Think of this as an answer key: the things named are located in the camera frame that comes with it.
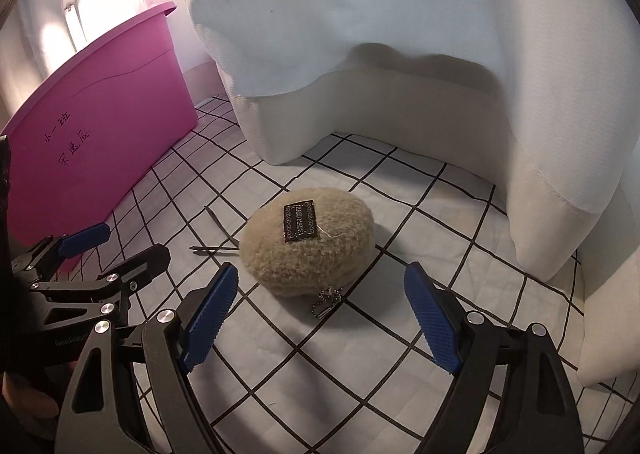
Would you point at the beige plush pouch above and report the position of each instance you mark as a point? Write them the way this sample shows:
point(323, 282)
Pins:
point(320, 254)

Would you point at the white black checked bed sheet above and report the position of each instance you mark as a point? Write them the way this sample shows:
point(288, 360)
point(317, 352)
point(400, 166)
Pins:
point(415, 194)

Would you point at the pink plastic storage bin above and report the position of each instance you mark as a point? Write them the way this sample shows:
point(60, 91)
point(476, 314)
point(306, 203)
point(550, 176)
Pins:
point(100, 143)

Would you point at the person's left hand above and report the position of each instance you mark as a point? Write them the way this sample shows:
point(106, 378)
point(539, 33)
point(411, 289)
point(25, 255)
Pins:
point(30, 399)

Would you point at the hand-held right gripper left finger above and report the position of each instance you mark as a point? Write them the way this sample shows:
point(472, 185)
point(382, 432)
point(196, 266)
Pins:
point(207, 324)

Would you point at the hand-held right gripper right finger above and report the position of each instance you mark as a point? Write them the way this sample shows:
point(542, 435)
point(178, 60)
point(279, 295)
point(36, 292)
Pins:
point(432, 321)

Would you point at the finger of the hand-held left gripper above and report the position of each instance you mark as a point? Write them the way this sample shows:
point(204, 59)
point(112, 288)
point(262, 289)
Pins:
point(85, 238)
point(135, 266)

